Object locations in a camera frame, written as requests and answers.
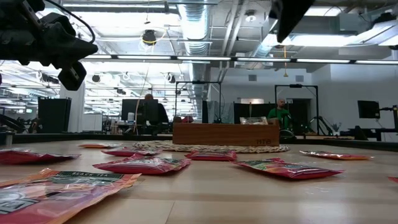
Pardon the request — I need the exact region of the long ceiling light strip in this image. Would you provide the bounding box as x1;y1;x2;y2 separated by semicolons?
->
81;54;398;65

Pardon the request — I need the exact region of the black ceiling spotlight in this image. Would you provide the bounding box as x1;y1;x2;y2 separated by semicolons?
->
142;29;157;45

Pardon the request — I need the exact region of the black metal camera stand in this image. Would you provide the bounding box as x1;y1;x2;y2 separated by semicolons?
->
175;80;223;124
274;83;320;135

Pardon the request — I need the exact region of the round woven straw placemat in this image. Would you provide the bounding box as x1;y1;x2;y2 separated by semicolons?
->
132;140;290;154

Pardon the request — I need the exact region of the wooden three-compartment box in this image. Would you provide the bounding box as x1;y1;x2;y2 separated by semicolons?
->
172;121;280;147

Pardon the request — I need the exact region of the black computer monitor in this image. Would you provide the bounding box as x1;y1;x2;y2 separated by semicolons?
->
357;100;381;119
120;98;160;126

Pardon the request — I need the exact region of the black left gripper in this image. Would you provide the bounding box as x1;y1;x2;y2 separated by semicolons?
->
0;0;99;91

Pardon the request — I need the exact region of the red strawberry tea sachet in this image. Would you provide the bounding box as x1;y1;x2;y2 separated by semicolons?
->
92;154;192;175
0;148;81;166
232;157;345;180
184;150;238;162
101;146;162;157

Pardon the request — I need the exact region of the tall black panel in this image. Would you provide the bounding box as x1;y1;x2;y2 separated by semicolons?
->
37;96;72;134

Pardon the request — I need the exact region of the person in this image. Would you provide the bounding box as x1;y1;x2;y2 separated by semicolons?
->
143;93;170;125
266;98;295;131

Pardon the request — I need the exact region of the silver ventilation duct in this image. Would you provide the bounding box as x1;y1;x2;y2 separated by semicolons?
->
177;0;214;57

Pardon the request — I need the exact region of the black desk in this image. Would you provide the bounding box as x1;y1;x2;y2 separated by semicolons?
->
348;126;398;142

